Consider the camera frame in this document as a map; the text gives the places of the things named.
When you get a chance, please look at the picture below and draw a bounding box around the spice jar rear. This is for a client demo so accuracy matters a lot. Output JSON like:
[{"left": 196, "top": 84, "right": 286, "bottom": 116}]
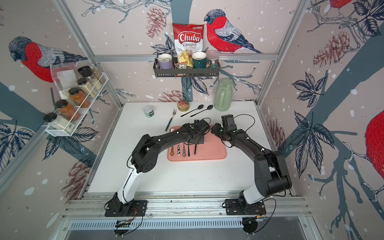
[{"left": 78, "top": 66, "right": 102, "bottom": 91}]

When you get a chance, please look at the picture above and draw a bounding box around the pink plastic tray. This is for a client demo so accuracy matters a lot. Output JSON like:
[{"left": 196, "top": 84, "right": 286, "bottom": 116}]
[{"left": 167, "top": 132, "right": 227, "bottom": 162}]

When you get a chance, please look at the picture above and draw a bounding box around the black wire wall shelf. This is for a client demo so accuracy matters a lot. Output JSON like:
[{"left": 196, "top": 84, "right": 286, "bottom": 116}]
[{"left": 153, "top": 60, "right": 220, "bottom": 78}]

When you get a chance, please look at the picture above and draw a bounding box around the clear plastic bag in rack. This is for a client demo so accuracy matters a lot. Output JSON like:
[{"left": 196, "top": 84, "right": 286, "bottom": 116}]
[{"left": 50, "top": 63, "right": 79, "bottom": 101}]

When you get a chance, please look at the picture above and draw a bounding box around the purple mug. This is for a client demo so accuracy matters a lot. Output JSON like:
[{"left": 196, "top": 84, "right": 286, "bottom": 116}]
[{"left": 157, "top": 54, "right": 174, "bottom": 70}]

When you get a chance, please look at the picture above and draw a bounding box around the black spoon near tin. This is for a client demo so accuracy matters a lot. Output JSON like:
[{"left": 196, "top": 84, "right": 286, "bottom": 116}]
[{"left": 181, "top": 105, "right": 204, "bottom": 117}]

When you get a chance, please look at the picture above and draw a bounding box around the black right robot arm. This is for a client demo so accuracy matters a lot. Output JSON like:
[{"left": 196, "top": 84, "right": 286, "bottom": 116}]
[{"left": 211, "top": 123, "right": 292, "bottom": 207}]

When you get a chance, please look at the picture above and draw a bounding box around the beige spice jar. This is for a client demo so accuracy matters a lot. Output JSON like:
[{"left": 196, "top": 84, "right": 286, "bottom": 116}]
[{"left": 77, "top": 78, "right": 97, "bottom": 98}]

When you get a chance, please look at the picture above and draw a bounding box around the clear acrylic spice rack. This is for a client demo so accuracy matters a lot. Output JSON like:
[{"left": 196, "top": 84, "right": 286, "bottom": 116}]
[{"left": 44, "top": 63, "right": 109, "bottom": 137}]

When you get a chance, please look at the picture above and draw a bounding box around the red Chuba chips bag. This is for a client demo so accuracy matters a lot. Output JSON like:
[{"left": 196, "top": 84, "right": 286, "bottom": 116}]
[{"left": 173, "top": 23, "right": 204, "bottom": 68}]

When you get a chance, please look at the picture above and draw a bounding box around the silver spoon cow-pattern handle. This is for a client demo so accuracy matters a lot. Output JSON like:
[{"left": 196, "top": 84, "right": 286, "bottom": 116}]
[{"left": 177, "top": 144, "right": 181, "bottom": 156}]

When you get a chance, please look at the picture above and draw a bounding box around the green handled fork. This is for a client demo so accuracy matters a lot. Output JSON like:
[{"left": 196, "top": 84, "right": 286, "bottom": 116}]
[{"left": 165, "top": 108, "right": 177, "bottom": 132}]

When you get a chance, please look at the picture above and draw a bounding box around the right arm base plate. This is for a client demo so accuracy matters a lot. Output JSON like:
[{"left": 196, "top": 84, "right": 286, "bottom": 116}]
[{"left": 222, "top": 199, "right": 267, "bottom": 216}]

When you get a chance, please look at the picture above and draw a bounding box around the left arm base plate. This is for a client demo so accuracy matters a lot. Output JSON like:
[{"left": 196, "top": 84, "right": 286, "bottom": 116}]
[{"left": 105, "top": 199, "right": 148, "bottom": 218}]

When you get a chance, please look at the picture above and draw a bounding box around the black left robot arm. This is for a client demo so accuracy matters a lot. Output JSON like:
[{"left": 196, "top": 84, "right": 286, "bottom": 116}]
[{"left": 112, "top": 120, "right": 210, "bottom": 208}]

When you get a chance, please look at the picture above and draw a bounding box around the dark green mug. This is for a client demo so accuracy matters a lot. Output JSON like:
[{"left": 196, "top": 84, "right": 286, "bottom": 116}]
[{"left": 192, "top": 52, "right": 207, "bottom": 69}]

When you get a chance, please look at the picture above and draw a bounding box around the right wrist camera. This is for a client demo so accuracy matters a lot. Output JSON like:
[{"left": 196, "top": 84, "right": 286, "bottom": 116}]
[{"left": 222, "top": 115, "right": 237, "bottom": 133}]

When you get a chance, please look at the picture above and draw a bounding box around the white spice jar front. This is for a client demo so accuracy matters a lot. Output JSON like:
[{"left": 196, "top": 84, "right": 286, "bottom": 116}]
[{"left": 44, "top": 113, "right": 75, "bottom": 133}]

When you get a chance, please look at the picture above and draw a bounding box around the clear pink lidded jar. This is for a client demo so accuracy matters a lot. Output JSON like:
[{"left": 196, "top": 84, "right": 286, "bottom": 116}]
[{"left": 206, "top": 50, "right": 220, "bottom": 68}]

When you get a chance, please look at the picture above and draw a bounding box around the silver fork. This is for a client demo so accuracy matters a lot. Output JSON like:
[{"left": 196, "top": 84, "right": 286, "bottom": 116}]
[{"left": 182, "top": 144, "right": 187, "bottom": 158}]

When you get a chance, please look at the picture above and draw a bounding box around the black spoon near jug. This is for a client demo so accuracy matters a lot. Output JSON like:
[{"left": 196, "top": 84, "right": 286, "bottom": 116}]
[{"left": 191, "top": 105, "right": 214, "bottom": 117}]

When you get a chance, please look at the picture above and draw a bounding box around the orange spice jar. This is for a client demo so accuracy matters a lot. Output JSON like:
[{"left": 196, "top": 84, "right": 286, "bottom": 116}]
[
  {"left": 68, "top": 88, "right": 91, "bottom": 108},
  {"left": 56, "top": 100, "right": 81, "bottom": 121}
]

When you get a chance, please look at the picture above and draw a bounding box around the yellow round tin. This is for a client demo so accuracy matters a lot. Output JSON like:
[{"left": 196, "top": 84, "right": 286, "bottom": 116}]
[{"left": 177, "top": 100, "right": 190, "bottom": 112}]

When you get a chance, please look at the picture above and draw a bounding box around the green plastic jug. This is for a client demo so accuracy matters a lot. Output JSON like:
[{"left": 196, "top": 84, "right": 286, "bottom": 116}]
[{"left": 214, "top": 78, "right": 233, "bottom": 112}]

